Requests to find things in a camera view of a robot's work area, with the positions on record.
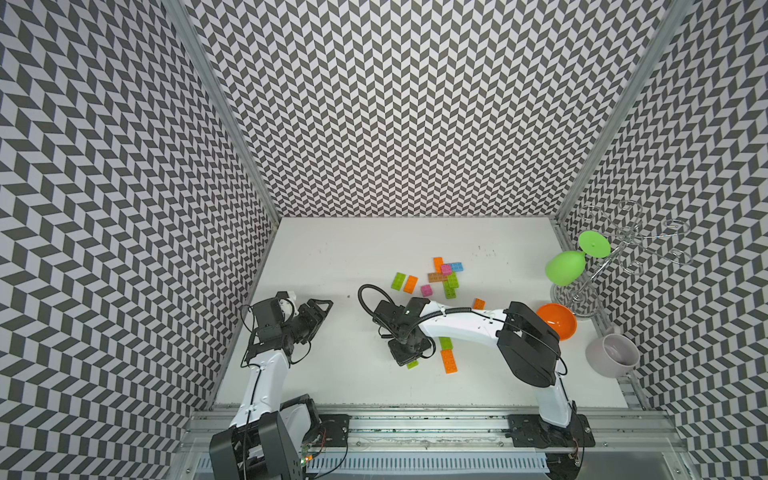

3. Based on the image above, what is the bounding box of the green lego plate front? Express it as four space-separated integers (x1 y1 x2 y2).
443 282 456 299

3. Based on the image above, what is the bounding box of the brown lego plate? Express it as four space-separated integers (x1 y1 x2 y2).
427 272 446 283

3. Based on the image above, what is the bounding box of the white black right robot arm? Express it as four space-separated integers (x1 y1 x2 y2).
366 297 573 429

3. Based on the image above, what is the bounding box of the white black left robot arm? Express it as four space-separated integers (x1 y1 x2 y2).
209 291 333 479

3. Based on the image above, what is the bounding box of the lime green lego plate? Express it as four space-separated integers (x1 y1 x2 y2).
391 272 406 291

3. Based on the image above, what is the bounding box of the orange plastic bowl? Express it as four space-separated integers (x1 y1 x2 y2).
536 303 578 341

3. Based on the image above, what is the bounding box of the green plastic wine glass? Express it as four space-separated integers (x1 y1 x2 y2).
545 230 612 287

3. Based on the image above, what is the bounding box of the grey mauve cup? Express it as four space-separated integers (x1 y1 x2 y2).
585 326 640 379

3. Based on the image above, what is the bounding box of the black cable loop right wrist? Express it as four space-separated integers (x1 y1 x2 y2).
357 283 397 327

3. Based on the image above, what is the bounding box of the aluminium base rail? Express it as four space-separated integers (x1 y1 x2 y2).
185 404 685 480

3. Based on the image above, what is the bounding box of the wire glass rack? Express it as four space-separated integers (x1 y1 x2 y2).
550 200 691 319

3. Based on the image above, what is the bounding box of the aluminium corner post right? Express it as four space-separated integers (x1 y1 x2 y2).
553 0 693 225

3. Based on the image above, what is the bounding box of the aluminium corner post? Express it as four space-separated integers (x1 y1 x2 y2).
553 0 693 225
163 0 281 225

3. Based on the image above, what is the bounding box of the aluminium corner post left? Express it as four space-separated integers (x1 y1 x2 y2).
163 0 281 225

